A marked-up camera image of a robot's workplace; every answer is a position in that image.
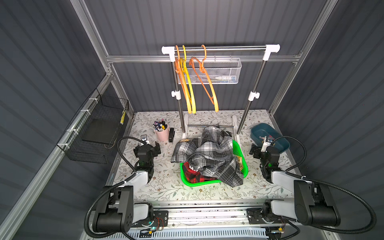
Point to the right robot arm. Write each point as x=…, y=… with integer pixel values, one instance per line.
x=313, y=203

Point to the white mesh wire basket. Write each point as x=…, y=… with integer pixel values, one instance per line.
x=219, y=72

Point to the black wire wall basket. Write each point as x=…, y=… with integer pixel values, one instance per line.
x=94, y=137

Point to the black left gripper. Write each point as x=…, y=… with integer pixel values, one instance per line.
x=147, y=148

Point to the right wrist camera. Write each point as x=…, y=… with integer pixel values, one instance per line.
x=267, y=141

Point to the red black plaid shirt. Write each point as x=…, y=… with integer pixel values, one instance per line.
x=192, y=177

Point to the floral table mat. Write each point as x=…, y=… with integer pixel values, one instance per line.
x=165, y=183

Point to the orange plastic hanger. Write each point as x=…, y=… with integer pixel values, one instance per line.
x=180, y=71

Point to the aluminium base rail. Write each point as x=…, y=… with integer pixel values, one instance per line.
x=211, y=214

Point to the yellow plastic hanger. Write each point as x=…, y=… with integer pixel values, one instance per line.
x=188, y=80

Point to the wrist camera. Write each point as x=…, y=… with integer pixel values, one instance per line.
x=267, y=141
x=145, y=139

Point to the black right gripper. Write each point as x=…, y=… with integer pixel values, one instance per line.
x=261, y=153

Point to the grey plaid long-sleeve shirt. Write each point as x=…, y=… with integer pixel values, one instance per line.
x=211, y=154

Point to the yellow plaid long-sleeve shirt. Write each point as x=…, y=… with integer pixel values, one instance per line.
x=240, y=162

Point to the green perforated plastic tray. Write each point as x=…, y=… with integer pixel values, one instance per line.
x=237, y=151

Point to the steel clothes rack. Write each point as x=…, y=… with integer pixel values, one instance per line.
x=172, y=53

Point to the pink pen cup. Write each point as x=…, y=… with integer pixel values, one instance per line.
x=162, y=130

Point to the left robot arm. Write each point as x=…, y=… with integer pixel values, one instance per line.
x=114, y=210

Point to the yellow object in basket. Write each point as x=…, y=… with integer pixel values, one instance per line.
x=123, y=117

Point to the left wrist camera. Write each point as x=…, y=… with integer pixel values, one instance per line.
x=145, y=139

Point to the black stapler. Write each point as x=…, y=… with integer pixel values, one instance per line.
x=171, y=135

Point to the dark teal plastic bin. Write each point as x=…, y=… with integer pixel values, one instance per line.
x=258, y=132

